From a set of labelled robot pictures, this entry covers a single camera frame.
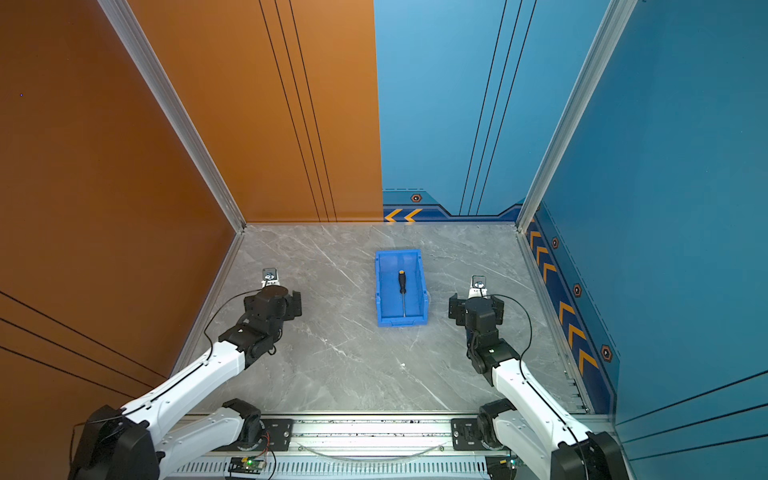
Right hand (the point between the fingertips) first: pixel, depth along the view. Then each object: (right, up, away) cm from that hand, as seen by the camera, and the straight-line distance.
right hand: (471, 295), depth 84 cm
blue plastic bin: (-24, -4, +17) cm, 29 cm away
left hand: (-55, +1, 0) cm, 55 cm away
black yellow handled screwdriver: (-19, +3, +18) cm, 26 cm away
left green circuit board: (-57, -39, -14) cm, 70 cm away
